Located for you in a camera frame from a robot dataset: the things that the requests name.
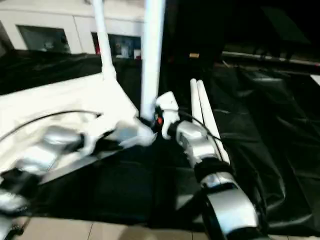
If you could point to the white plastic table top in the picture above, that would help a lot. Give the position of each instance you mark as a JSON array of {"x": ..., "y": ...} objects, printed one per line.
[{"x": 62, "y": 100}]

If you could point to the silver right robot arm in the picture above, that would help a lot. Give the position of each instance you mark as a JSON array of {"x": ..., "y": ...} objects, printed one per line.
[{"x": 200, "y": 145}]

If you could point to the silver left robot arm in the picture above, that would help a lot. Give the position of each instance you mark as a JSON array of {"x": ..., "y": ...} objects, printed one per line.
[{"x": 45, "y": 152}]

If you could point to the black plastic mat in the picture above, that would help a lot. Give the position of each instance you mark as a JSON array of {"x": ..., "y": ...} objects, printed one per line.
[{"x": 125, "y": 187}]

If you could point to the small tan label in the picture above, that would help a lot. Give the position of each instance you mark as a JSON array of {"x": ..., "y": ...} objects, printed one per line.
[{"x": 194, "y": 55}]

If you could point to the red bottle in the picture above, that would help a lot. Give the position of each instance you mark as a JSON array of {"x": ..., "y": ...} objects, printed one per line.
[{"x": 97, "y": 47}]

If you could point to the white sideboard cabinet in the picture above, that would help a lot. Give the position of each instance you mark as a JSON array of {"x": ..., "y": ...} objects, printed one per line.
[{"x": 50, "y": 20}]

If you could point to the white flat board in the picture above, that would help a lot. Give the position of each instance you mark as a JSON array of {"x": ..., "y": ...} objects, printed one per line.
[{"x": 316, "y": 79}]

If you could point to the dark metal rail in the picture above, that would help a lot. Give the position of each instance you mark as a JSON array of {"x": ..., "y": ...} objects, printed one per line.
[{"x": 275, "y": 58}]

